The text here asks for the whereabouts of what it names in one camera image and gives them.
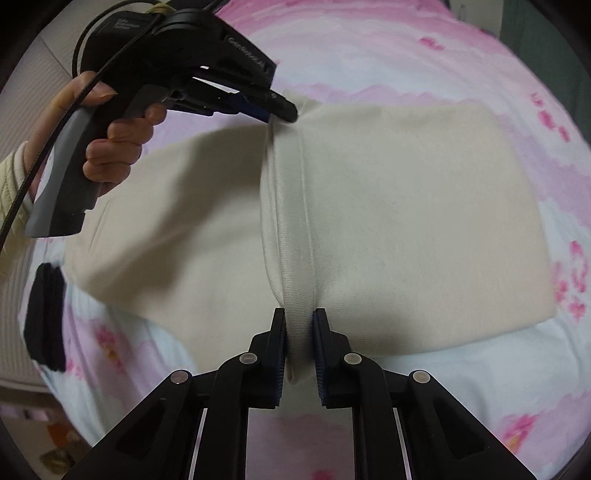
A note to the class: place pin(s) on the person's left hand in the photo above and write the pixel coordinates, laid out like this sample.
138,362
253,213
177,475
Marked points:
124,147

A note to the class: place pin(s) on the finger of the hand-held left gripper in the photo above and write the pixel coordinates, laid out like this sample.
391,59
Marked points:
281,107
249,107

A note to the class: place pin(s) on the green curtain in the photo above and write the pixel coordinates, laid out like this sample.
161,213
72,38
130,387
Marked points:
531,27

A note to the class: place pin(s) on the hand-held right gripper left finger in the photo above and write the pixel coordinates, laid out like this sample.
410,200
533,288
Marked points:
279,364

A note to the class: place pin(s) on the beige pants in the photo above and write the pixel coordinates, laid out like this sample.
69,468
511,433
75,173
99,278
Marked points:
392,207

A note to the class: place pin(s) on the pink floral duvet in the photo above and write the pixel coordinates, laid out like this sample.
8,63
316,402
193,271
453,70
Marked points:
415,60

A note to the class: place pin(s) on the orange object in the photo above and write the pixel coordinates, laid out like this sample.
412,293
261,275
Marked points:
61,433

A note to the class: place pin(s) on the black folded garment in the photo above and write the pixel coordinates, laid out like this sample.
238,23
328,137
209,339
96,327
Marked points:
46,314

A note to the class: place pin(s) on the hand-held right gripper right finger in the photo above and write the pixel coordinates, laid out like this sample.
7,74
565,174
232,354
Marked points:
321,364

